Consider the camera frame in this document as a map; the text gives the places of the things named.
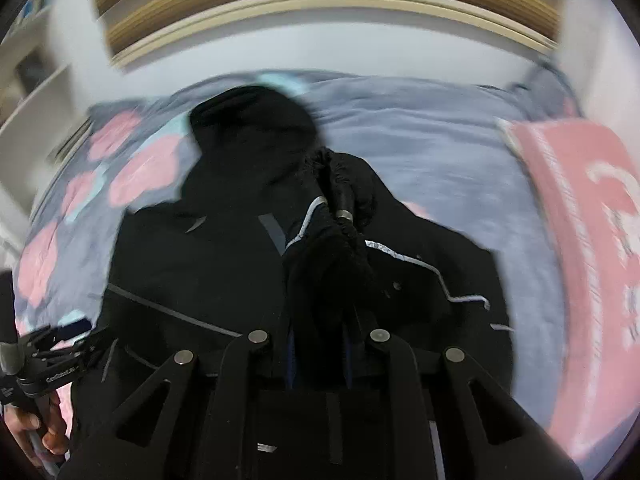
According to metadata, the white shelf unit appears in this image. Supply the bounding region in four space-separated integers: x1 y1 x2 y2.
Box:
0 0 92 173

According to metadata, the person's left hand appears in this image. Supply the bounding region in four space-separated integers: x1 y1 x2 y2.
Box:
4 396 69 469

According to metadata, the black jacket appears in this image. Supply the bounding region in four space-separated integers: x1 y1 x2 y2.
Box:
60 85 517 480

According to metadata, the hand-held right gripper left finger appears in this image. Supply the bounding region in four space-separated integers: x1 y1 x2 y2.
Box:
60 330 297 480

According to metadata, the blue floral blanket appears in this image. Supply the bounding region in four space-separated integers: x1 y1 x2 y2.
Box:
12 67 587 480

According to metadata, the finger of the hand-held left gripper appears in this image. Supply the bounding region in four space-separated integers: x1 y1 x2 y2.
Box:
47 331 115 367
21 322 95 350

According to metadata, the pink printed blanket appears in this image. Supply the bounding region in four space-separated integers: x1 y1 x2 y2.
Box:
496 117 640 467

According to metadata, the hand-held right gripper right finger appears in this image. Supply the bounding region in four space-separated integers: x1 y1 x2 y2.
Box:
344 329 584 480

